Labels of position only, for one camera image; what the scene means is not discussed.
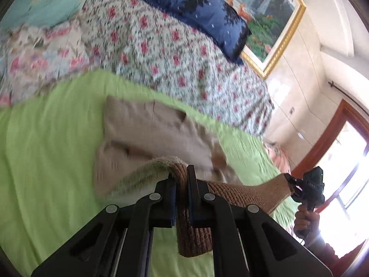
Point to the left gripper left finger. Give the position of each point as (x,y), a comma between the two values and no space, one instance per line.
(117,241)

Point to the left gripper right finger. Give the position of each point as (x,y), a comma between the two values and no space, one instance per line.
(246,241)

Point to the beige knit sweater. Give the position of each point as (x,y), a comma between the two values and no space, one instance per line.
(144,142)

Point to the person's right hand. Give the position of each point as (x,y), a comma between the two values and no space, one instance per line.
(306,224)

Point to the pink floral fabric at edge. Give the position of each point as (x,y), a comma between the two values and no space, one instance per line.
(278,156)

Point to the curtain rod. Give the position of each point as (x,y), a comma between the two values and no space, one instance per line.
(355,97)

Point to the green bed sheet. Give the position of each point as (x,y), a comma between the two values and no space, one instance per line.
(48,146)

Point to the gold framed landscape painting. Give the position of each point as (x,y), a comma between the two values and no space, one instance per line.
(272,24)

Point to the pastel floral ruffled pillow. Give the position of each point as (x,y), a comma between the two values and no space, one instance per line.
(34,57)

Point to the red floral white quilt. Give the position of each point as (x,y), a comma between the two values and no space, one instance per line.
(149,47)

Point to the dark blue pillow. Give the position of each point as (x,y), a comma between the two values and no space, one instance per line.
(215,18)

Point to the teal floral pillow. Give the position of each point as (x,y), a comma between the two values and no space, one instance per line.
(40,12)

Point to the wooden window frame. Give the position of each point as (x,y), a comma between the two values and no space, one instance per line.
(344,113)

